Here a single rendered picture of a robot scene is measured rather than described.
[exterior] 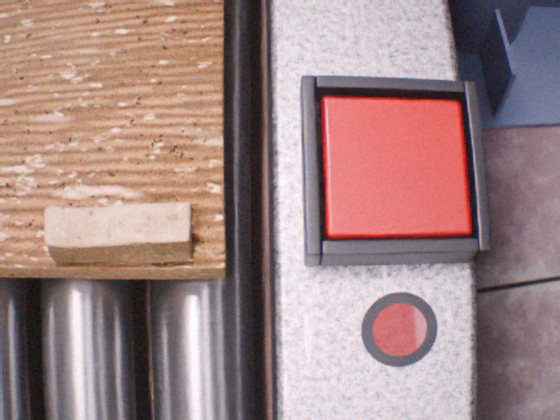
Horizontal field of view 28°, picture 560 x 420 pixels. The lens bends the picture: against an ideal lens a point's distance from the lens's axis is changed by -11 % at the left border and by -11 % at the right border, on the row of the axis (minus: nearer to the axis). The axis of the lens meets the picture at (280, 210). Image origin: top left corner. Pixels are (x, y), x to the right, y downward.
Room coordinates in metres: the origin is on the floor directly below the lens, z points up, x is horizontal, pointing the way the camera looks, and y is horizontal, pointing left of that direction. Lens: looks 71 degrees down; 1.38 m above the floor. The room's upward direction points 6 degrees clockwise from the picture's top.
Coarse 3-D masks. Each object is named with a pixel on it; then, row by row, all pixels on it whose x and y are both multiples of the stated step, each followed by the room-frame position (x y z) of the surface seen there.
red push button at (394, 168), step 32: (352, 128) 0.19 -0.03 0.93; (384, 128) 0.20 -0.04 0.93; (416, 128) 0.20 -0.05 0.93; (448, 128) 0.20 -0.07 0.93; (352, 160) 0.18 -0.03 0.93; (384, 160) 0.18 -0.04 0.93; (416, 160) 0.18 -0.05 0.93; (448, 160) 0.19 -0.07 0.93; (352, 192) 0.17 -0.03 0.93; (384, 192) 0.17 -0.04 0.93; (416, 192) 0.17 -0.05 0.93; (448, 192) 0.17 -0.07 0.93; (352, 224) 0.15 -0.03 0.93; (384, 224) 0.15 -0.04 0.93; (416, 224) 0.16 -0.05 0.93; (448, 224) 0.16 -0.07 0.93
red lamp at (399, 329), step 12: (384, 312) 0.12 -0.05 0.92; (396, 312) 0.12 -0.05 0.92; (408, 312) 0.12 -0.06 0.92; (420, 312) 0.12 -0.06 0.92; (384, 324) 0.12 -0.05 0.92; (396, 324) 0.12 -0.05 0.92; (408, 324) 0.12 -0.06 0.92; (420, 324) 0.12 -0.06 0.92; (384, 336) 0.11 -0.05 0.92; (396, 336) 0.11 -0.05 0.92; (408, 336) 0.11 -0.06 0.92; (420, 336) 0.11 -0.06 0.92; (384, 348) 0.11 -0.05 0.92; (396, 348) 0.11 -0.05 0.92; (408, 348) 0.11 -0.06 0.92
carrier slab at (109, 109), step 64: (0, 0) 0.24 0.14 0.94; (64, 0) 0.24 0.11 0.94; (128, 0) 0.24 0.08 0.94; (192, 0) 0.24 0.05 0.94; (0, 64) 0.21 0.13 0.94; (64, 64) 0.21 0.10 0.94; (128, 64) 0.21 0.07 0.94; (192, 64) 0.21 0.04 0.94; (0, 128) 0.18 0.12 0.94; (64, 128) 0.18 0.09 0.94; (128, 128) 0.18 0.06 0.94; (192, 128) 0.18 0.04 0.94; (0, 192) 0.15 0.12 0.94; (64, 192) 0.15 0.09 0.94; (128, 192) 0.15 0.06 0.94; (192, 192) 0.16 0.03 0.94; (0, 256) 0.12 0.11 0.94; (192, 256) 0.13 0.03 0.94
